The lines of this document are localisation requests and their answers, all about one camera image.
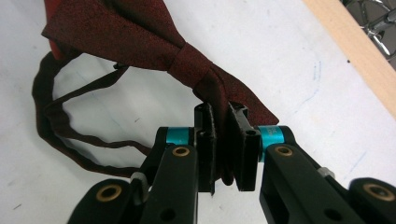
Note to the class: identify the red striped bow tie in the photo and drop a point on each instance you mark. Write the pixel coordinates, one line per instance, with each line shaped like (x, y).
(53, 51)

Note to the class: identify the black round stool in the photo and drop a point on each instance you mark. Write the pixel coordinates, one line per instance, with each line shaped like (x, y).
(378, 23)

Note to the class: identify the dark reddish-brown bow tie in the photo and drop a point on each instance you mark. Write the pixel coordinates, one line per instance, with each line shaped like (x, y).
(124, 46)

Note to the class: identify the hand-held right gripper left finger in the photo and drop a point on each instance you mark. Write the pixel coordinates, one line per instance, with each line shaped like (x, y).
(205, 149)

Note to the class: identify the white foam mat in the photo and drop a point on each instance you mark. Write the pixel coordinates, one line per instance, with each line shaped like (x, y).
(280, 77)

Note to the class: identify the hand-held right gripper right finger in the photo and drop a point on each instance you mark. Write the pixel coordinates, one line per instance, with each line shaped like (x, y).
(247, 149)

